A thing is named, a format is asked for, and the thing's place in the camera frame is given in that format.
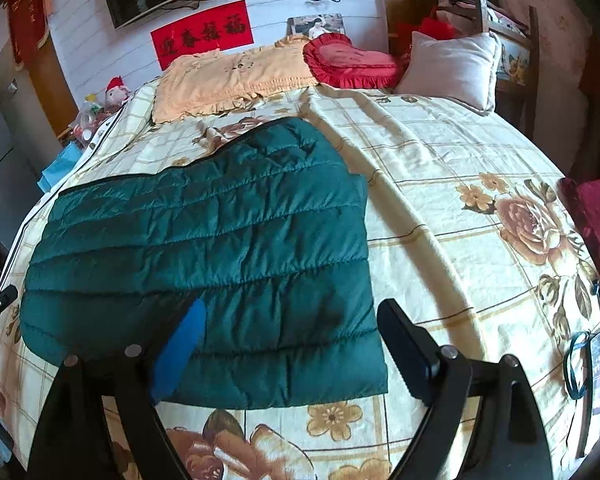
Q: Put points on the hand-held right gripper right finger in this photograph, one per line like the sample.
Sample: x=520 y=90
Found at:
x=410 y=355

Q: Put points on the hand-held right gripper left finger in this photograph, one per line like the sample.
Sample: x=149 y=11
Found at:
x=180 y=355

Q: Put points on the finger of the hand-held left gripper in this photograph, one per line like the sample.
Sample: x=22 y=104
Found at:
x=2 y=298

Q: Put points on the green down jacket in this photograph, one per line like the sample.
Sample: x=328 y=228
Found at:
x=205 y=240

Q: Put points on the grey refrigerator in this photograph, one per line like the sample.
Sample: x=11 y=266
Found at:
x=0 y=160

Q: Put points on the blue cloth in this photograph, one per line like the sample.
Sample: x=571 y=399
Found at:
x=60 y=167

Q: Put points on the floral bed blanket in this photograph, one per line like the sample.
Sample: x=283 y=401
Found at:
x=455 y=170

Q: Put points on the pile of bottles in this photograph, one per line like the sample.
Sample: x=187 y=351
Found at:
x=90 y=120

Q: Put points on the wooden door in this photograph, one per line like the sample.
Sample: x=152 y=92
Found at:
x=52 y=85

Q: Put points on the dark red blanket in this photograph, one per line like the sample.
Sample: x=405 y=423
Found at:
x=597 y=230

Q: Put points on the plush pig toy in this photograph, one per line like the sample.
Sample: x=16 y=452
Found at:
x=116 y=94

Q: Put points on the yellow frilled pillow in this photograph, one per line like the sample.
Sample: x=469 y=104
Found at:
x=230 y=77

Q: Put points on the white pillow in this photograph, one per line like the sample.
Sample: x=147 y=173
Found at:
x=450 y=70

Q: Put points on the red heart pillow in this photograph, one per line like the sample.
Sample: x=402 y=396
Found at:
x=350 y=62

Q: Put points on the wooden chair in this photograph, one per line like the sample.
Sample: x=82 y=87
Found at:
x=532 y=60

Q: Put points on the red cloth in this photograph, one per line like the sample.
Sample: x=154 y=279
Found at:
x=432 y=27

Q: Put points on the framed photo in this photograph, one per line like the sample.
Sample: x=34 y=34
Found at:
x=315 y=25

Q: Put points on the red wall pennant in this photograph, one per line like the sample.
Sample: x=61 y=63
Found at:
x=29 y=15

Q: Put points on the red wall poster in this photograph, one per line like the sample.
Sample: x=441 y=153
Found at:
x=205 y=35

